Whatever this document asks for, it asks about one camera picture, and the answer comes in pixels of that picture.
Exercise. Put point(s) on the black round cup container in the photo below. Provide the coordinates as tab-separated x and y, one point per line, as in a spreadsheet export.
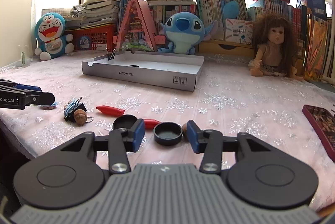
167	133

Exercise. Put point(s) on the white cardboard tray box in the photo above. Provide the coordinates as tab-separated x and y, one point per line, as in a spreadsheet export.
168	70

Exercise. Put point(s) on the small black cup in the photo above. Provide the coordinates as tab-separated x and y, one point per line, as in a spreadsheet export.
53	106

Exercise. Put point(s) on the stack of papers and books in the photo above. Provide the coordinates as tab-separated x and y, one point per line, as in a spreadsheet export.
93	13

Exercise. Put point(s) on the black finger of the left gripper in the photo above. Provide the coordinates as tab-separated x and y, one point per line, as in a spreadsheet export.
39	98

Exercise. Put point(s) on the blue hair clip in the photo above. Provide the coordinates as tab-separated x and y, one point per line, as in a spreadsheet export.
72	105

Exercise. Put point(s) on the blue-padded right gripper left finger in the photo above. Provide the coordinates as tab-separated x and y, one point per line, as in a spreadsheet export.
120	142

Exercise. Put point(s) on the red crayon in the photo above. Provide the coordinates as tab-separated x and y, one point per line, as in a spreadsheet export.
150	124
111	111

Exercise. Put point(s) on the black binder clip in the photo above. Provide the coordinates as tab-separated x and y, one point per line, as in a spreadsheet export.
70	116
111	55

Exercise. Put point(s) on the brown acorn nut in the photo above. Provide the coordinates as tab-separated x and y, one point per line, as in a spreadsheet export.
184	129
81	117

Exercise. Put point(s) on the pink triangular toy house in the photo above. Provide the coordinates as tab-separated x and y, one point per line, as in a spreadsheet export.
137	31

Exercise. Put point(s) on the white pipe rack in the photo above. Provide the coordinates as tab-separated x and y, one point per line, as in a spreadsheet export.
328	74

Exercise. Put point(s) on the red plastic crate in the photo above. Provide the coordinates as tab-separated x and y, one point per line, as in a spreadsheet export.
98	38

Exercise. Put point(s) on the black binder clip on tray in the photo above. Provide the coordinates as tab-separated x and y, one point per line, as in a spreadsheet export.
111	55

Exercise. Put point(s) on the brown-haired doll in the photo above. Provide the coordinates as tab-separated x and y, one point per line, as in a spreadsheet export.
275	48

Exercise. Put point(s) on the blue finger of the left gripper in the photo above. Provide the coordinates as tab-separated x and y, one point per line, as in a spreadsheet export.
27	87

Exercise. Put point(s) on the row of books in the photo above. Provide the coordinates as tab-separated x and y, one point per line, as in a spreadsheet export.
308	21

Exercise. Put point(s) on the Stitch plush toy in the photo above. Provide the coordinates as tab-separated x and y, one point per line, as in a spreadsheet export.
184	31

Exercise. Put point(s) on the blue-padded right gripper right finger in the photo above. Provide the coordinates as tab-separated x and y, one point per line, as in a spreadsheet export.
209	143

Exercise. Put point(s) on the Doraemon plush toy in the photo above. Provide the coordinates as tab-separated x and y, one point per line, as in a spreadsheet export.
49	32

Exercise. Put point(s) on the smartphone in red case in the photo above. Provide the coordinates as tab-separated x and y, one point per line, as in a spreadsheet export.
322	122

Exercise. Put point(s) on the black round cap lid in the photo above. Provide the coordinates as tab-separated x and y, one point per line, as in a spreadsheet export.
124	121

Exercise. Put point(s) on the white stationery box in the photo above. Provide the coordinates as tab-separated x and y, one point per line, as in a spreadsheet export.
238	31

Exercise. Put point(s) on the wooden drawer organizer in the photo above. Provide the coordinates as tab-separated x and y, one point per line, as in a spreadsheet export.
225	47

